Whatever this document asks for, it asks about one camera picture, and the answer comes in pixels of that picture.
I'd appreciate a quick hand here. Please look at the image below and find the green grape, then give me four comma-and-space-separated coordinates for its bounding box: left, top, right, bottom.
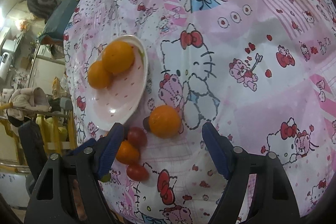
100, 173, 111, 182

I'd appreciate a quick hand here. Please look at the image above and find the small mandarin orange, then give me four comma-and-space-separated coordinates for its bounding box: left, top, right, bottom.
88, 60, 113, 89
116, 140, 140, 165
148, 105, 181, 139

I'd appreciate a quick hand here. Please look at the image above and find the red cherry tomato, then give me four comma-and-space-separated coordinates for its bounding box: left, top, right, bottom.
127, 127, 147, 148
126, 164, 149, 181

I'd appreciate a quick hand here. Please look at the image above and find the dark purple grape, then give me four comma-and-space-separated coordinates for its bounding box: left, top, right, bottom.
142, 117, 151, 132

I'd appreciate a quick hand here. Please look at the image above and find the large orange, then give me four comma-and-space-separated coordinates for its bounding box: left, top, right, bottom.
101, 41, 135, 75

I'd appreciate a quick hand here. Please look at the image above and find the yellow wooden rack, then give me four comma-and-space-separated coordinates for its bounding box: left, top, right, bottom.
1, 103, 77, 173

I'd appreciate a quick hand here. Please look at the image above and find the pink plush garment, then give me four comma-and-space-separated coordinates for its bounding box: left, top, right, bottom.
6, 87, 51, 121

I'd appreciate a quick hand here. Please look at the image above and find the pink strawberry ceramic plate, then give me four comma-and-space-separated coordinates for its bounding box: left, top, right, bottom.
85, 35, 149, 131

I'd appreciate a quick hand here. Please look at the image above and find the pink Hello Kitty bedsheet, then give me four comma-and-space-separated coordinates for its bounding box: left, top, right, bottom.
64, 0, 335, 223

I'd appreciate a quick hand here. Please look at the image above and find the teal chair back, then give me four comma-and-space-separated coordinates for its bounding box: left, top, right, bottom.
38, 0, 78, 45

